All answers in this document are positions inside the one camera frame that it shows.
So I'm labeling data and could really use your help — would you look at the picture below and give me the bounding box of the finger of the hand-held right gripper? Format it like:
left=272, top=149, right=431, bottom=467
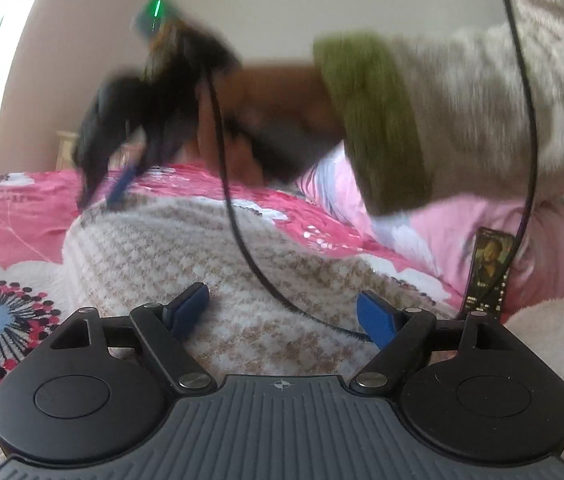
left=106, top=155, right=147, bottom=212
left=76, top=79, right=139, bottom=209

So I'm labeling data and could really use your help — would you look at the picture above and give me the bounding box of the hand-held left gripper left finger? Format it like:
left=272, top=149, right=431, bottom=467
left=49, top=282, right=216, bottom=395

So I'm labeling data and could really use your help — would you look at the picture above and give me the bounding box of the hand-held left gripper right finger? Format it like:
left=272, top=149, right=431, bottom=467
left=350, top=291, right=514, bottom=395

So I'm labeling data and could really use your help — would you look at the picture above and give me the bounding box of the beige checked knit cardigan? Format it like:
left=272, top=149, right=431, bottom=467
left=62, top=194, right=463, bottom=378

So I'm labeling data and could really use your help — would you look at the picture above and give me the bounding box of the person's right forearm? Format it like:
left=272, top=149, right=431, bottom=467
left=312, top=0, right=564, bottom=217

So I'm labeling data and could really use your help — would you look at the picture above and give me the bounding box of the person's right hand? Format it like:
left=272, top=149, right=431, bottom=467
left=195, top=62, right=339, bottom=187

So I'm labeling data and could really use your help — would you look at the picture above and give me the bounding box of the cream nightstand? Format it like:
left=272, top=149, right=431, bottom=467
left=56, top=130, right=83, bottom=171

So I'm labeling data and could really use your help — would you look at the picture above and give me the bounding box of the pink floral blanket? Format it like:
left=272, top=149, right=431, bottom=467
left=0, top=162, right=465, bottom=480

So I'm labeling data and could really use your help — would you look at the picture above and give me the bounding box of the black smartphone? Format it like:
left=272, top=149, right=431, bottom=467
left=462, top=227, right=517, bottom=319

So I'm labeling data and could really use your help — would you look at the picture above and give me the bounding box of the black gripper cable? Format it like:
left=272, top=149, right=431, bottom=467
left=204, top=0, right=538, bottom=343

